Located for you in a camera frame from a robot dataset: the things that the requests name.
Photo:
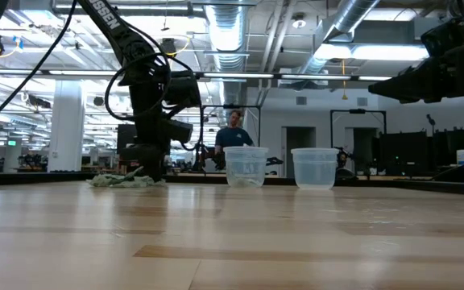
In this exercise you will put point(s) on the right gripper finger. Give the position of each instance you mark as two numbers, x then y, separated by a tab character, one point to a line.
413	82
421	100

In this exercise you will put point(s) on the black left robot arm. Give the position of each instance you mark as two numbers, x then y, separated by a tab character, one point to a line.
111	24

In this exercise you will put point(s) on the black microphone stand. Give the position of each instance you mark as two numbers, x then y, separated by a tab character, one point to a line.
430	119

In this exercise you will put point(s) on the black monitor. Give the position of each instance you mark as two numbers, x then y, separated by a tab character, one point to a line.
125	135
449	141
403	151

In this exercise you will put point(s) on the yellow hanging tag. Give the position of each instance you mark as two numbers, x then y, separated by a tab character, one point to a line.
344	96

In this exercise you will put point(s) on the dark door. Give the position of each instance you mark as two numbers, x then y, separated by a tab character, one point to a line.
365	149
300	139

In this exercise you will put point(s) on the black ceiling-hung device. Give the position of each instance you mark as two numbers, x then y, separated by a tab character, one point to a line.
169	45

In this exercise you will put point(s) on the standing person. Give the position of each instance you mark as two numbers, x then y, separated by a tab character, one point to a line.
232	137

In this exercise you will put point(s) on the white square column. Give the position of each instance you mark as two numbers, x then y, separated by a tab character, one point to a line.
66	133

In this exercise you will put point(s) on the clear plastic tub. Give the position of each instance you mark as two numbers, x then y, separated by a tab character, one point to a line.
314	171
246	165

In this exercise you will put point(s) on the long ceiling light bar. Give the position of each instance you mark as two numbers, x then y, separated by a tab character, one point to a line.
236	75

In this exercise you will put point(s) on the white ceiling sensor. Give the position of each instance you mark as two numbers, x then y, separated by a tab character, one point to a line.
299	22

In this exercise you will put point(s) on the green exit sign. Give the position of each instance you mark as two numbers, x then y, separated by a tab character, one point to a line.
12	143

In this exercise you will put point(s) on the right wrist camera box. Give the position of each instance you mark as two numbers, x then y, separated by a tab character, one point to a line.
447	36

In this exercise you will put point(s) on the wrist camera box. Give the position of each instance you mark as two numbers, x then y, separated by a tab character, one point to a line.
183	90
447	36

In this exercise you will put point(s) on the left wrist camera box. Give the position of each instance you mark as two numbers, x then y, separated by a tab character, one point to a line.
183	90

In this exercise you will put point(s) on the black frame stand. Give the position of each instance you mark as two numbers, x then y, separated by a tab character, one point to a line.
248	106
357	110

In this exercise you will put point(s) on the silver round air duct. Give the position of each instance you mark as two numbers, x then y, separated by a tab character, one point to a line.
349	16
228	28

